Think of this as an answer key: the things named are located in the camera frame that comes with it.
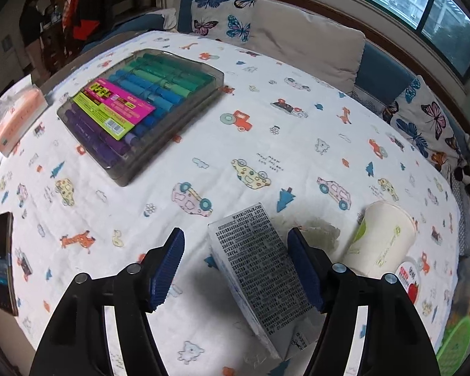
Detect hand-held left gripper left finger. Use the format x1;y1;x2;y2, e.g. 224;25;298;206
29;227;185;376

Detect white cartoon printed tablecloth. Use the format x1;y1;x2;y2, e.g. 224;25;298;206
0;29;461;376

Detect small butterfly print pillow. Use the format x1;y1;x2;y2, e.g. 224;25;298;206
190;0;257;44

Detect grey patterned cushion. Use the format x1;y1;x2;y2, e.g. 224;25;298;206
448;176;470;257

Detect green framed window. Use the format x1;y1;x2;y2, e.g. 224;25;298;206
268;0;470;87

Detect peach tissue pack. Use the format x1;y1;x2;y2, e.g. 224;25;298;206
0;74;49;158

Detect beige cushion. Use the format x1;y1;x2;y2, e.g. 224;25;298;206
251;0;367;95

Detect black smartphone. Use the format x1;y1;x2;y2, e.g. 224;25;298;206
0;211;19;317

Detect red and black hanging clothes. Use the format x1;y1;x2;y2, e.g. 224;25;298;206
60;0;104;53

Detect blue sofa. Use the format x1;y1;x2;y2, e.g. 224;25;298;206
80;0;470;134

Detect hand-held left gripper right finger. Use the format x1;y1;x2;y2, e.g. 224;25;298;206
288;227;441;376

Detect large butterfly print pillow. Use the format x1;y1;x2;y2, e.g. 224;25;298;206
382;74;470;173

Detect black and white plush toy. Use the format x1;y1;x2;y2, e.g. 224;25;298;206
452;164;470;196

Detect white printed carton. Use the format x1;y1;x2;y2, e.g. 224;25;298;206
207;203;322;361

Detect grey marker pen case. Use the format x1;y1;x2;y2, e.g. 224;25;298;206
57;48;225;187

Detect green plastic mesh basket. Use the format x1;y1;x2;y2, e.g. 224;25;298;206
435;315;470;371

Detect red printed paper lid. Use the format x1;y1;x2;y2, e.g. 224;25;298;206
395;256;426;306

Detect white paper cup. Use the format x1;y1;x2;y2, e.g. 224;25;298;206
342;201;418;279

